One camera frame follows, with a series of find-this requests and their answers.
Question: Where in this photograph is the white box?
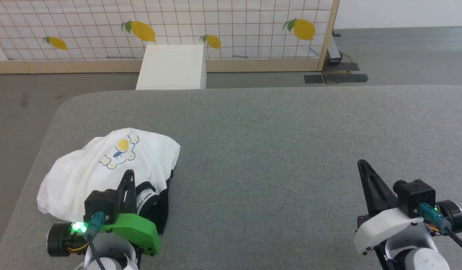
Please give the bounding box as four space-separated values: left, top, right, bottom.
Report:
135 44 207 90

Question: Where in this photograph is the white and black t-shirt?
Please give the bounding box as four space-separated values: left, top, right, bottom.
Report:
37 128 181 235

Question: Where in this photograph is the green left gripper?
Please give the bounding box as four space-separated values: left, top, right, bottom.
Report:
98 169 161 257

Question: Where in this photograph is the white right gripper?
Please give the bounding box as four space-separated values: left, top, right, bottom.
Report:
353 159 423 256

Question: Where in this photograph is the white partition panel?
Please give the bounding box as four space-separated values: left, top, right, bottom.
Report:
333 0 462 30

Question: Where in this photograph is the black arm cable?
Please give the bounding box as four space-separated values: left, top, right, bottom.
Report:
418 203 462 261
83 211 106 270

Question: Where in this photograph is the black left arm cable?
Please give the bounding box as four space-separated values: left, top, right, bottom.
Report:
83 211 106 270

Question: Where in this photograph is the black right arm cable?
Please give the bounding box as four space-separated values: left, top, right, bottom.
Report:
418 203 462 261

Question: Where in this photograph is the large black floor plate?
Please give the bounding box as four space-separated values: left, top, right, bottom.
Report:
321 63 369 84

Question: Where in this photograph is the lemon print partition screen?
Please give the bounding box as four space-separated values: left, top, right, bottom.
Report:
0 0 340 74

